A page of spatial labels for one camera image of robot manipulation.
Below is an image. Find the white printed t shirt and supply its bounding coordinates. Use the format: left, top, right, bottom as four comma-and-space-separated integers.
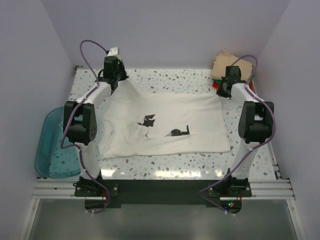
98, 80, 230, 160

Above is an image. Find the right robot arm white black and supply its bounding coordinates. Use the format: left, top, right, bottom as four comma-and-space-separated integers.
217, 65, 275, 197

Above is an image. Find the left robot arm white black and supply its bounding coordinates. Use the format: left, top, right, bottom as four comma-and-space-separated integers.
60, 52, 128, 196

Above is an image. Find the beige folded t shirt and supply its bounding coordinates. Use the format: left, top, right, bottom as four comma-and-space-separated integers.
211, 49, 253, 81

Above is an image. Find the green folded t shirt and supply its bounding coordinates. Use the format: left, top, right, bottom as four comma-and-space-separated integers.
212, 76, 254, 84

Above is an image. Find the orange folded t shirt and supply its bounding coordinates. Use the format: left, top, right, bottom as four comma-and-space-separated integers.
212, 80, 255, 93

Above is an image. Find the teal transparent plastic bin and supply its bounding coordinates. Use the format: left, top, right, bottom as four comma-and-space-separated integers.
34, 107, 81, 179

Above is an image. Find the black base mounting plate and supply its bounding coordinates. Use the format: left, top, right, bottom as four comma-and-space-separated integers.
73, 177, 253, 213

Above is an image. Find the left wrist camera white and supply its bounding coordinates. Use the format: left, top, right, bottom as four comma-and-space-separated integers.
107, 47, 120, 58

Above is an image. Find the aluminium rail frame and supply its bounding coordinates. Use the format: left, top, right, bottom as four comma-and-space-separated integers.
19, 144, 307, 240

